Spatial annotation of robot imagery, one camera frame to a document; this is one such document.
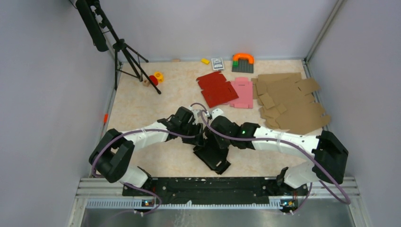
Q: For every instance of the red yellow toy spool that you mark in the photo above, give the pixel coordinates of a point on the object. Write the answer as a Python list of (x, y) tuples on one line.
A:
[(157, 78)]

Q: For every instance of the playing card deck box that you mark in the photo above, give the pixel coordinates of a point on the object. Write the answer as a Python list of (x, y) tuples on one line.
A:
[(217, 64)]

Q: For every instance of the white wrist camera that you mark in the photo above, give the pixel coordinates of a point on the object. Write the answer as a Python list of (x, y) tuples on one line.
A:
[(197, 116), (216, 113)]

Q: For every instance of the brown flat cardboard sheets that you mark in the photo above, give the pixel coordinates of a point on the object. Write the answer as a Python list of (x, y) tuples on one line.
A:
[(287, 102)]

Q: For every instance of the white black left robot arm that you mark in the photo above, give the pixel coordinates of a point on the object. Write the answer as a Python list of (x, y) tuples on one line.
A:
[(111, 157)]

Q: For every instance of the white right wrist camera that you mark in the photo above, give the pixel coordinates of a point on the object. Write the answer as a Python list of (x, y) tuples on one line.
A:
[(216, 113)]

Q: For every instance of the grey building baseplate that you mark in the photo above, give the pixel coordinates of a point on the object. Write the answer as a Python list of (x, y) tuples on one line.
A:
[(243, 67)]

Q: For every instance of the pink flat cardboard sheet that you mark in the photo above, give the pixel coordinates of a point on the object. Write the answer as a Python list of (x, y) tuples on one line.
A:
[(244, 89)]

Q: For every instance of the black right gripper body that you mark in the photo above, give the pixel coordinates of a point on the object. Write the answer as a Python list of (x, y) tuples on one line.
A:
[(223, 143)]

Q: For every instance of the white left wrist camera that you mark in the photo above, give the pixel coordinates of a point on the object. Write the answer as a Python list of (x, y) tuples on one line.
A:
[(197, 116)]

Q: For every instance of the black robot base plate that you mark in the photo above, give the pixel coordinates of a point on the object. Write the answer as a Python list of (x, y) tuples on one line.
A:
[(220, 190)]

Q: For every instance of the red flat cardboard sheet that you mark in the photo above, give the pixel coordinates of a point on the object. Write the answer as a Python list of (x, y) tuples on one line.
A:
[(215, 89)]

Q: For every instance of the small wooden cube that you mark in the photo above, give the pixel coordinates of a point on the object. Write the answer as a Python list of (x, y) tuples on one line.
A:
[(146, 83)]

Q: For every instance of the orange arch toy block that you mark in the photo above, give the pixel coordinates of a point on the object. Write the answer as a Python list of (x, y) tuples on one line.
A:
[(243, 56)]

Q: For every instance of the black corrugated paper box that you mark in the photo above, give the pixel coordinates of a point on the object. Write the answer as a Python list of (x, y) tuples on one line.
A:
[(214, 153)]

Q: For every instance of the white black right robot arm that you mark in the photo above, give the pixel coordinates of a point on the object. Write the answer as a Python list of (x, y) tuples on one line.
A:
[(325, 156)]

